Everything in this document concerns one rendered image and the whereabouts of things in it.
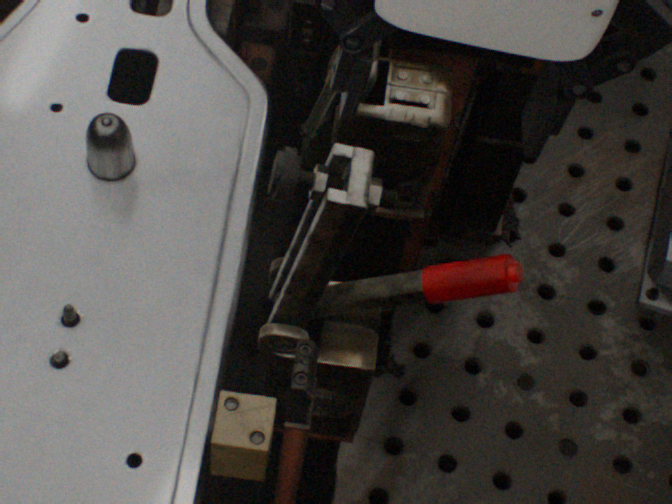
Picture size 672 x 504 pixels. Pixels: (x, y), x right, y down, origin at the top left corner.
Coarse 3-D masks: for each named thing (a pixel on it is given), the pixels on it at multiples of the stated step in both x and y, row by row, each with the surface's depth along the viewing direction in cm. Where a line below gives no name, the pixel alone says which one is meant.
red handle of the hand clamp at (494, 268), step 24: (456, 264) 70; (480, 264) 69; (504, 264) 69; (336, 288) 74; (360, 288) 73; (384, 288) 72; (408, 288) 71; (432, 288) 70; (456, 288) 70; (480, 288) 69; (504, 288) 69; (336, 312) 74
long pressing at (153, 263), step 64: (64, 0) 94; (128, 0) 95; (192, 0) 95; (0, 64) 91; (64, 64) 91; (192, 64) 92; (0, 128) 88; (64, 128) 88; (192, 128) 89; (256, 128) 90; (0, 192) 85; (64, 192) 86; (128, 192) 86; (192, 192) 87; (256, 192) 87; (0, 256) 83; (64, 256) 83; (128, 256) 84; (192, 256) 84; (0, 320) 81; (128, 320) 81; (192, 320) 82; (0, 384) 78; (64, 384) 79; (128, 384) 79; (192, 384) 79; (0, 448) 76; (64, 448) 77; (128, 448) 77; (192, 448) 77
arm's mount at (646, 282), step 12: (660, 192) 126; (660, 204) 125; (660, 216) 123; (660, 228) 121; (660, 240) 119; (648, 252) 122; (660, 252) 117; (648, 264) 121; (660, 264) 116; (648, 276) 121; (660, 276) 115; (648, 288) 120; (660, 288) 120; (648, 300) 119; (660, 300) 119; (660, 312) 120
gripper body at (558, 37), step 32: (384, 0) 53; (416, 0) 52; (448, 0) 52; (480, 0) 52; (512, 0) 52; (544, 0) 52; (576, 0) 52; (608, 0) 52; (448, 32) 53; (480, 32) 53; (512, 32) 53; (544, 32) 53; (576, 32) 53
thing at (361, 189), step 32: (288, 160) 62; (352, 160) 63; (288, 192) 63; (320, 192) 63; (352, 192) 62; (384, 192) 64; (320, 224) 64; (352, 224) 64; (288, 256) 73; (320, 256) 67; (288, 288) 70; (320, 288) 70; (288, 320) 74
